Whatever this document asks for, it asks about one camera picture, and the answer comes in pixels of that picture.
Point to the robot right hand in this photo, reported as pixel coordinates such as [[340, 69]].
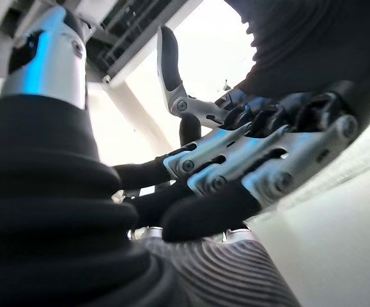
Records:
[[299, 48]]

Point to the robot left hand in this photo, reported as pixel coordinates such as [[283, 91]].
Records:
[[44, 208]]

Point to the ceiling air vent grille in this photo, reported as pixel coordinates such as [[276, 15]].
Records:
[[124, 35]]

